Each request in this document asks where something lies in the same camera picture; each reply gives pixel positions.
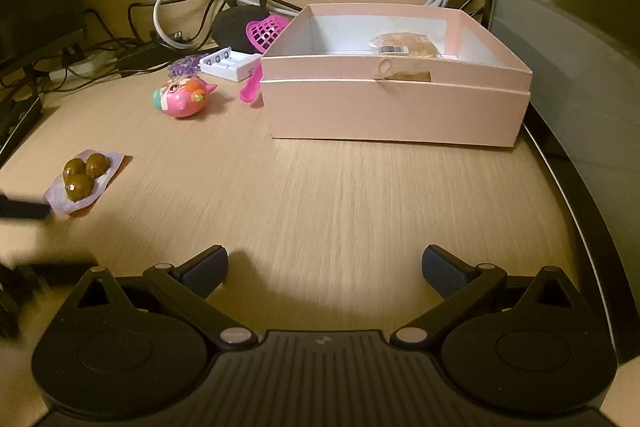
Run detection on black plush toy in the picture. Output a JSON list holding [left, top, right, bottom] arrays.
[[210, 5, 270, 54]]

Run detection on black power adapter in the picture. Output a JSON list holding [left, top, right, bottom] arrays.
[[116, 42, 177, 74]]

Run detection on black keyboard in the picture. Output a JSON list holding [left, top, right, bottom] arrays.
[[0, 95, 42, 166]]

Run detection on pink cardboard box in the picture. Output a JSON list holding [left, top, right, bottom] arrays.
[[260, 3, 533, 147]]

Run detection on white battery charger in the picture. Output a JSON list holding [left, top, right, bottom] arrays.
[[198, 46, 262, 82]]

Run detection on thin black cables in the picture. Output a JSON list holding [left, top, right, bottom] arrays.
[[0, 0, 306, 94]]

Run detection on white power strip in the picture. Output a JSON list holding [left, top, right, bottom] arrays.
[[49, 51, 116, 82]]

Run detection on purple snowflake ornament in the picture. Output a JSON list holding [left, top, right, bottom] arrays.
[[168, 54, 201, 78]]

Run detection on brown chocolate balls packet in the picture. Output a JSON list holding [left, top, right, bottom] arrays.
[[44, 150, 126, 216]]

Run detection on grey looped cable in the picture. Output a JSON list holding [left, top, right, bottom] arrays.
[[150, 0, 302, 46]]

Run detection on packaged bread snack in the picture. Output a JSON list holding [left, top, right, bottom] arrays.
[[369, 32, 442, 58]]

